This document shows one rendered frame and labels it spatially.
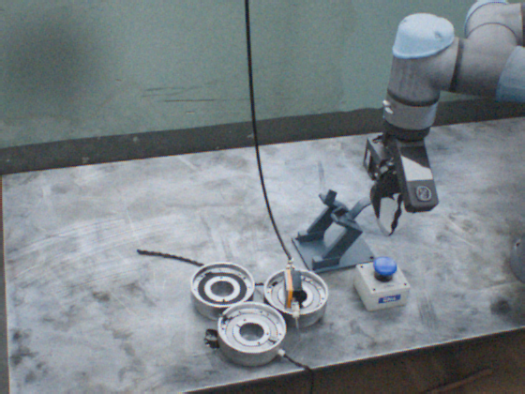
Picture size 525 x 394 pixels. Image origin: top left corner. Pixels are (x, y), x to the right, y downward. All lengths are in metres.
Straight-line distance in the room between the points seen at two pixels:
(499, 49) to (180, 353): 0.65
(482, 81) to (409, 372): 0.69
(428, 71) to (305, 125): 2.07
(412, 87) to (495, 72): 0.11
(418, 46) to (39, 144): 2.07
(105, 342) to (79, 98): 1.70
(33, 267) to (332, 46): 1.85
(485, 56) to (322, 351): 0.51
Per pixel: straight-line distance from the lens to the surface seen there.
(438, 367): 1.60
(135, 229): 1.44
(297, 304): 1.23
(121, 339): 1.26
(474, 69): 1.08
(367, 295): 1.31
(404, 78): 1.09
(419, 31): 1.06
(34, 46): 2.75
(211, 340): 1.24
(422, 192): 1.11
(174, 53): 2.81
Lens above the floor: 1.73
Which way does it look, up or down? 38 degrees down
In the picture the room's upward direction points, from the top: 4 degrees clockwise
